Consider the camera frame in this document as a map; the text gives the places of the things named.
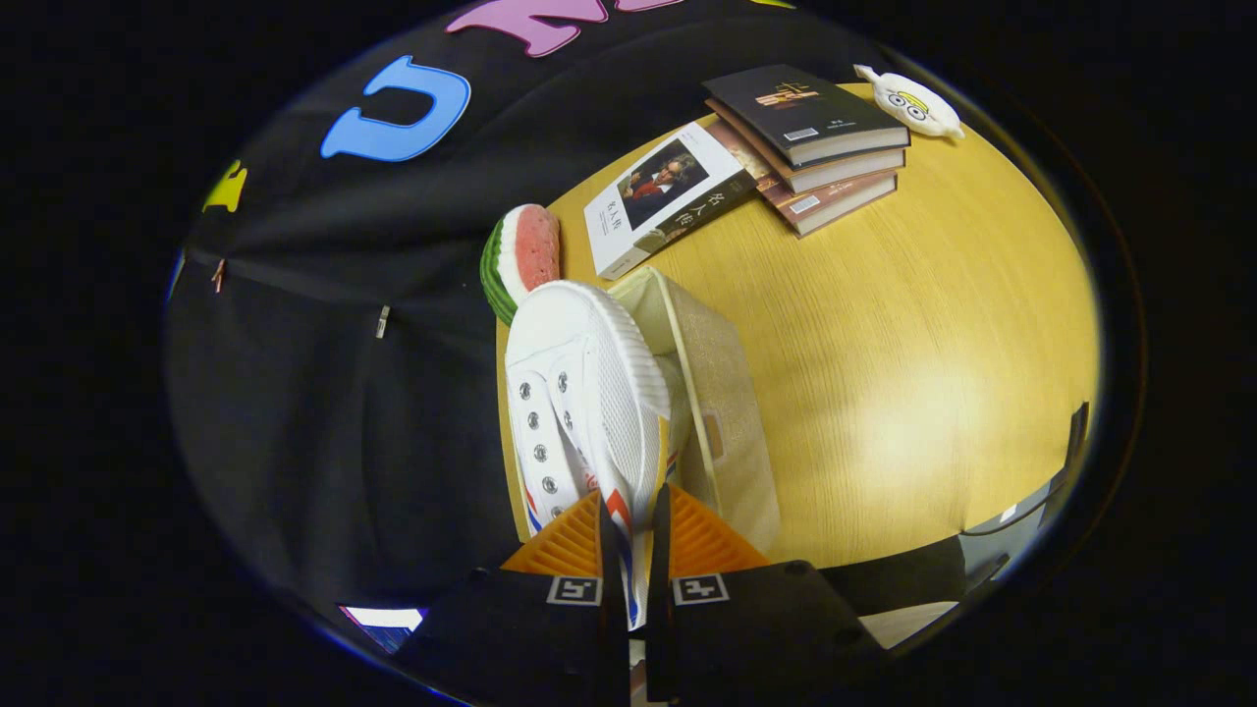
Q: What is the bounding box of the maroon cover book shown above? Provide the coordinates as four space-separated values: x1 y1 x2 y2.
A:
707 118 900 239

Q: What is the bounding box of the black backdrop cloth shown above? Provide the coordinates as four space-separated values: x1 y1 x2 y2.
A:
165 0 875 639

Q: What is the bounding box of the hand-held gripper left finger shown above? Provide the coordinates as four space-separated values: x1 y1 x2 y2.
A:
393 489 631 707

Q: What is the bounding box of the white cartoon plush toy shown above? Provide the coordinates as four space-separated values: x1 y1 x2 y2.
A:
852 64 966 141

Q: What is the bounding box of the white portrait cover book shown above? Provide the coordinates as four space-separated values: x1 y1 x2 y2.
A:
583 121 759 282

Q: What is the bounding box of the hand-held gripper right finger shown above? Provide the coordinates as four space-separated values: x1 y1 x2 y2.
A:
643 481 890 704

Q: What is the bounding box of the watermelon slice toy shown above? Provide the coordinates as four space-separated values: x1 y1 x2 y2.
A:
479 203 562 328

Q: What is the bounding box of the cream fabric storage box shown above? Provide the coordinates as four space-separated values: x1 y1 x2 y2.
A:
609 265 782 553

